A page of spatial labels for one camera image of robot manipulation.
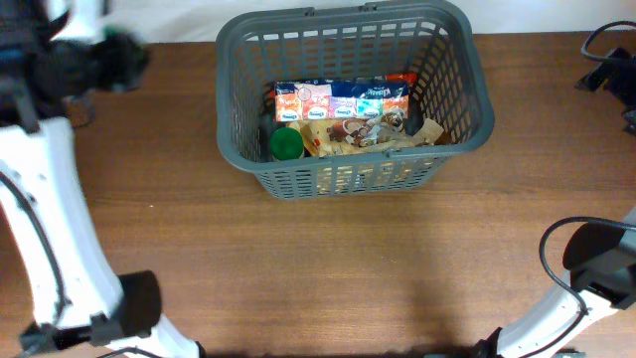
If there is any beige red coffee pouch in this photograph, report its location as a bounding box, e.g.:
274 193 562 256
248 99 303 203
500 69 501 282
287 119 428 157

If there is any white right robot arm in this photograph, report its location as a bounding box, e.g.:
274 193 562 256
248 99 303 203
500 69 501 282
470 211 635 357

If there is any beige snack pouch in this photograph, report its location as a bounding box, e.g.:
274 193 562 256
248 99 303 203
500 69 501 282
326 112 452 148

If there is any black cable clamp right edge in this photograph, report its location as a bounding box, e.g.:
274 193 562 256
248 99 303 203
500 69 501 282
574 20 635 136

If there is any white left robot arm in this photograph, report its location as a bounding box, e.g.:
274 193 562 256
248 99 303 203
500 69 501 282
1 1 205 357

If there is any green lid jar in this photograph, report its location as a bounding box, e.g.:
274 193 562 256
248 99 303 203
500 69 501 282
269 127 305 161

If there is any grey plastic basket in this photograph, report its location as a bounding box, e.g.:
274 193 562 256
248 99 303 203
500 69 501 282
216 1 495 199

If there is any blue carton box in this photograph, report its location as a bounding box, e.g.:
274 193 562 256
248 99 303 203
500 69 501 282
271 80 409 122

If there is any orange noodle packet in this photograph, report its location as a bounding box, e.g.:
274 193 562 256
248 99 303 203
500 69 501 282
385 73 418 86

